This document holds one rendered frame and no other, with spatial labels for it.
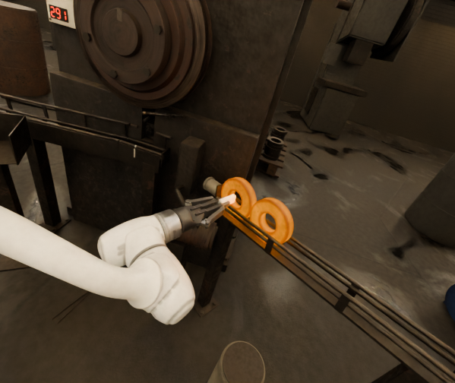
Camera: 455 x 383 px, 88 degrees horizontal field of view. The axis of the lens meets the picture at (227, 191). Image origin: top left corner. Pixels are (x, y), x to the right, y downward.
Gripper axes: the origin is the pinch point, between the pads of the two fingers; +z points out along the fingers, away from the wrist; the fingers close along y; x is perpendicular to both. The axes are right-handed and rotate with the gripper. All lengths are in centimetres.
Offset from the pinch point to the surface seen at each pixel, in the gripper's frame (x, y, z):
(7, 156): -6, -68, -54
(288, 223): 5.4, 21.5, 5.1
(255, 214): -0.1, 10.2, 4.2
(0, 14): 11, -328, -29
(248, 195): 4.1, 4.8, 4.5
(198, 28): 46, -29, 3
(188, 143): 8.5, -28.0, 1.2
